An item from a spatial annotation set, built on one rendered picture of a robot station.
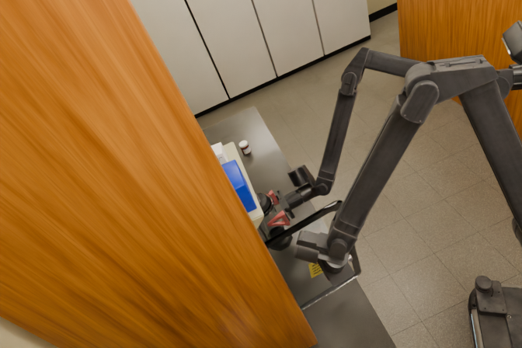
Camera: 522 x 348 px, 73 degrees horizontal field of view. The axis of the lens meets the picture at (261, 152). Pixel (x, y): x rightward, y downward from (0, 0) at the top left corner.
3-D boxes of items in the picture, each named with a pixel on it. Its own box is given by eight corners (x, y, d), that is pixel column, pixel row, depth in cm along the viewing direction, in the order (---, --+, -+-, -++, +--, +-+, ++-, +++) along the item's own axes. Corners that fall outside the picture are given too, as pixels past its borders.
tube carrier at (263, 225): (271, 255, 133) (249, 222, 120) (262, 234, 141) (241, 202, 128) (296, 240, 133) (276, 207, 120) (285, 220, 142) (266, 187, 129)
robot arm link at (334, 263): (346, 270, 80) (351, 245, 82) (316, 262, 82) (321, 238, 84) (343, 274, 86) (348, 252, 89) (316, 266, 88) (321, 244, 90)
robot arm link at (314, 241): (348, 245, 76) (352, 220, 83) (296, 231, 79) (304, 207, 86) (338, 282, 82) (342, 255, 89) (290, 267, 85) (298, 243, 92)
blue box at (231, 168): (219, 226, 83) (203, 203, 78) (212, 198, 91) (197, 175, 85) (258, 208, 84) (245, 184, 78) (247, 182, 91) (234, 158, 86)
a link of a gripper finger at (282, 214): (266, 224, 121) (290, 211, 121) (259, 210, 126) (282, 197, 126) (273, 234, 125) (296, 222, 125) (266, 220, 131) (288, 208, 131)
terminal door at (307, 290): (283, 319, 115) (241, 255, 90) (360, 272, 119) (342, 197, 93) (283, 321, 115) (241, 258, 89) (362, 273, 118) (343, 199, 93)
